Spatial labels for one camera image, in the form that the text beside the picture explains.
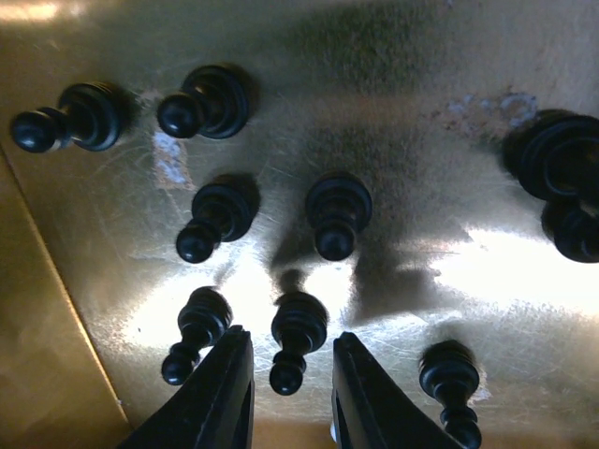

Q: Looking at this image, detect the black chess piece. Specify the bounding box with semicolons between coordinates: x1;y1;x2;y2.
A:
504;109;598;264

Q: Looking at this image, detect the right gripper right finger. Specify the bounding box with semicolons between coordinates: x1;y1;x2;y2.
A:
331;332;460;449

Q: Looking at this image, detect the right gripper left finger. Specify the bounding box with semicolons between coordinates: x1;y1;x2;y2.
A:
118;326;255;449

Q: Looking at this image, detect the gold tin lid tray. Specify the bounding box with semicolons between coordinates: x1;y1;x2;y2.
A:
1;1;598;448

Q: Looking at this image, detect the black pawn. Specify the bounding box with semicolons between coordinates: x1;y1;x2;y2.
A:
9;81;132;153
175;173;260;264
161;286;233;385
156;64;257;140
305;171;373;262
270;291;329;396
419;340;482;449

